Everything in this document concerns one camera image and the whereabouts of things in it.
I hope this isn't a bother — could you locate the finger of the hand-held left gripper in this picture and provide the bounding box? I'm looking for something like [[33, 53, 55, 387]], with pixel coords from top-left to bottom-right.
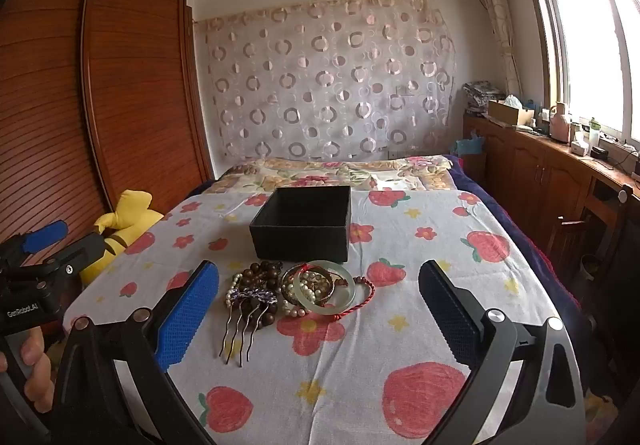
[[0, 220, 69, 267], [45, 232, 107, 276]]

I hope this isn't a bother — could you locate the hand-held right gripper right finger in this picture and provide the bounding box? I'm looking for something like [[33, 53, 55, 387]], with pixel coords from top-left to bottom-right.
[[418, 259, 588, 445]]

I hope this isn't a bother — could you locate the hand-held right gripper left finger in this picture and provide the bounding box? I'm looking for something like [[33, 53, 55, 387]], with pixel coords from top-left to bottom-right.
[[52, 260, 221, 445]]

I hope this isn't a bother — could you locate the white pearl necklace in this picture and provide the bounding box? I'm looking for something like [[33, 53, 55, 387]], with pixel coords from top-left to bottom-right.
[[225, 274, 312, 322]]

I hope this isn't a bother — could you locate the metal hair comb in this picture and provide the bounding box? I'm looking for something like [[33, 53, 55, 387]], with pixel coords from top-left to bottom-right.
[[219, 288, 280, 369]]

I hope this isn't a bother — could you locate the red braided string bracelet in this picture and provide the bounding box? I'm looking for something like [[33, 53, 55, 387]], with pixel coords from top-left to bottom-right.
[[290, 262, 376, 324]]

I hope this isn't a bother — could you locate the dark wooden bead bracelet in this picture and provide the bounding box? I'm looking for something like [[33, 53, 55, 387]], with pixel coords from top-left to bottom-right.
[[234, 261, 287, 329]]

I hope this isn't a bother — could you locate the dark thin bangle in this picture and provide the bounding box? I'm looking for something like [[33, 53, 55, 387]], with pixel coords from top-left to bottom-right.
[[280, 265, 342, 307]]

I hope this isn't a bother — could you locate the pale jade bangle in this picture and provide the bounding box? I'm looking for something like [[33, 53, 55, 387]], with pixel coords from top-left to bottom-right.
[[293, 264, 356, 315]]

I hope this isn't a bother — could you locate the black square box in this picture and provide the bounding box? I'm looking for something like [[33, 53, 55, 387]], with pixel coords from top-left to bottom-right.
[[249, 185, 353, 265]]

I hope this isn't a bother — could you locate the person's left hand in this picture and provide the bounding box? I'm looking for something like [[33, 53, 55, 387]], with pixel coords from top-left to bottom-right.
[[0, 325, 55, 415]]

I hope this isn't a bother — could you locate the yellow plush toy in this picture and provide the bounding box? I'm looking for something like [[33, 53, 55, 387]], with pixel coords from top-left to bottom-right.
[[79, 190, 166, 287]]

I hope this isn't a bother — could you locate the dark blue blanket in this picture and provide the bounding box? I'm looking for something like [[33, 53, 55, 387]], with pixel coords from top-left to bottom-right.
[[444, 154, 587, 331]]

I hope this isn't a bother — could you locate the strawberry print bed sheet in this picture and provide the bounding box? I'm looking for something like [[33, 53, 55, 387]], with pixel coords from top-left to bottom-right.
[[62, 185, 587, 445]]

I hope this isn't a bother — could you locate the wooden wardrobe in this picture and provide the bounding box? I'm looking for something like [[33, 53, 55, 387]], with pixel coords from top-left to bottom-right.
[[0, 0, 217, 248]]

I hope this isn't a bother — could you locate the wooden chair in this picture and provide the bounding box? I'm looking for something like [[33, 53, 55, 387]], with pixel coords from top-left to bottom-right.
[[544, 184, 635, 298]]

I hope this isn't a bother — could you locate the long wooden cabinet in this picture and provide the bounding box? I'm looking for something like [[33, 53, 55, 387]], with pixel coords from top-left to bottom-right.
[[462, 112, 640, 278]]

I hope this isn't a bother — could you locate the blue paper bag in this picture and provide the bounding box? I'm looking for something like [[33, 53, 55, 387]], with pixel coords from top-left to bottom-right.
[[452, 135, 487, 156]]

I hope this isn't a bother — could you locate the floral quilt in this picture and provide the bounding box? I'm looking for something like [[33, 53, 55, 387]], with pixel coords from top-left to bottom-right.
[[210, 154, 459, 196]]

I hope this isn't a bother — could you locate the cardboard box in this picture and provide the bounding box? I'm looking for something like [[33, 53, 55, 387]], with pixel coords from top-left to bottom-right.
[[487, 99, 537, 127]]

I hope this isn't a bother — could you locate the pink kettle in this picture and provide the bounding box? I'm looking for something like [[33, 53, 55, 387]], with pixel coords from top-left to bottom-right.
[[549, 101, 574, 144]]

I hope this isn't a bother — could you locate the stack of printed papers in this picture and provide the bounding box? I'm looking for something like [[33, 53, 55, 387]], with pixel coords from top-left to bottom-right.
[[462, 81, 505, 116]]

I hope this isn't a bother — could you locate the circle pattern sheer curtain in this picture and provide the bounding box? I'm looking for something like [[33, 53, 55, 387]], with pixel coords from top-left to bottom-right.
[[194, 0, 459, 164]]

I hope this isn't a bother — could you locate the patterned window curtain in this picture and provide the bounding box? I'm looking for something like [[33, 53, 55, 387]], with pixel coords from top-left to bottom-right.
[[470, 0, 524, 102]]

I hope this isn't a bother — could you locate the window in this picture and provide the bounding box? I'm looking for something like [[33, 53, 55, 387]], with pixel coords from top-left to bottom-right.
[[514, 0, 640, 152]]

